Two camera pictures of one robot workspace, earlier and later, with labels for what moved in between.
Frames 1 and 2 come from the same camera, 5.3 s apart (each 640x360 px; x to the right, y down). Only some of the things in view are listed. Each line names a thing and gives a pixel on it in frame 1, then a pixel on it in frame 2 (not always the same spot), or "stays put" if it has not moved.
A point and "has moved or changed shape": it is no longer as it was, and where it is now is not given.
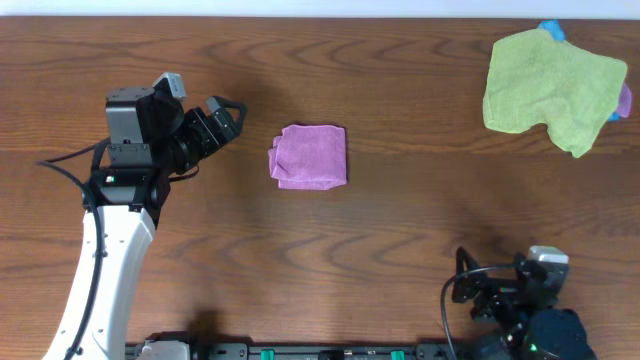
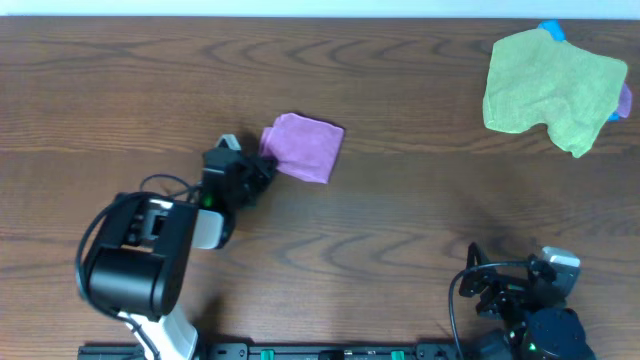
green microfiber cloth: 534,79 stays put
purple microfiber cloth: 309,157 has moved or changed shape
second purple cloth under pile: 625,102 stays put
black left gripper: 210,126 to 248,176
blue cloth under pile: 554,29 stays put
